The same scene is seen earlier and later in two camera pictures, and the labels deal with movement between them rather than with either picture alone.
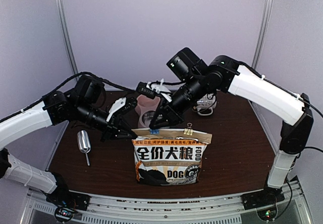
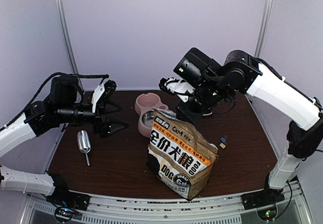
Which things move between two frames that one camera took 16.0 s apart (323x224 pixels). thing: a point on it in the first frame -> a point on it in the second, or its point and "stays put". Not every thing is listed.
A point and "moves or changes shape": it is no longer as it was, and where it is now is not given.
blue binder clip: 155,131 -> 224,139
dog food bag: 169,158 moves or changes shape
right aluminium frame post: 267,14 stays put
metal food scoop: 84,143 stays put
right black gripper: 173,117 -> 191,116
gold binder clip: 189,130 -> 223,146
